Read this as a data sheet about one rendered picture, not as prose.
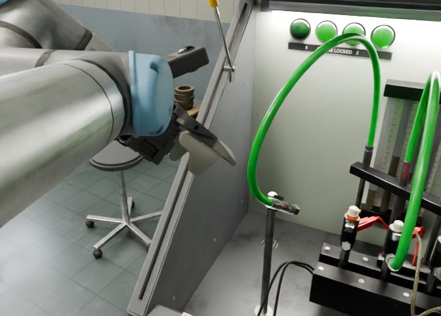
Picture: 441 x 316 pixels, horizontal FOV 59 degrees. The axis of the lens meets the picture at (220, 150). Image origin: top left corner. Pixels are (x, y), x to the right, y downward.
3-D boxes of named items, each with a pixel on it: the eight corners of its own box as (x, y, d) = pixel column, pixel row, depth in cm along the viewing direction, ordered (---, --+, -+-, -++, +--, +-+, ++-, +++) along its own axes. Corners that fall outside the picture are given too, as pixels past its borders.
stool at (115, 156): (121, 200, 268) (109, 126, 242) (184, 224, 245) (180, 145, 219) (62, 243, 229) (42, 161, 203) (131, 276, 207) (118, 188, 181)
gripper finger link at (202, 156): (216, 190, 57) (164, 154, 55) (239, 157, 57) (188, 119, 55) (222, 194, 54) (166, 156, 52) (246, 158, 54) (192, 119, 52)
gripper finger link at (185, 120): (206, 148, 56) (156, 112, 54) (213, 138, 56) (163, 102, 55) (213, 149, 52) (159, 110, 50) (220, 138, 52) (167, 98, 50)
